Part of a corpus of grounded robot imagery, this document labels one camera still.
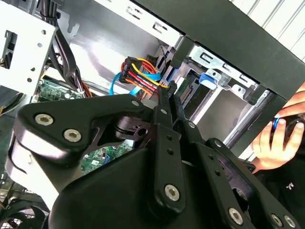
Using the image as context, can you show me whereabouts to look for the blue data wire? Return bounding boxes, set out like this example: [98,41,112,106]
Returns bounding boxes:
[110,71,163,96]

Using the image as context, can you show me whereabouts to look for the person bare hand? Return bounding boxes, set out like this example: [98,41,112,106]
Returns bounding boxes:
[252,83,305,173]

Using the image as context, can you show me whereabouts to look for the hard disk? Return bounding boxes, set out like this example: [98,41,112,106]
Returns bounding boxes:
[177,71,220,108]

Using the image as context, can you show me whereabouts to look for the round black tool blue ring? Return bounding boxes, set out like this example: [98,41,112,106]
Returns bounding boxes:
[273,114,305,135]

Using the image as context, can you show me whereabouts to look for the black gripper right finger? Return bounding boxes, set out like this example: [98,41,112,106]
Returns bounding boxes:
[169,80,301,229]

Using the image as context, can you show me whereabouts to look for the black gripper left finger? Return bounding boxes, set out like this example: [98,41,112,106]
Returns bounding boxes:
[13,85,187,212]

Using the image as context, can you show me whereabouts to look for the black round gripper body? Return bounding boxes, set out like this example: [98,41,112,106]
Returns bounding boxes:
[49,145,229,229]

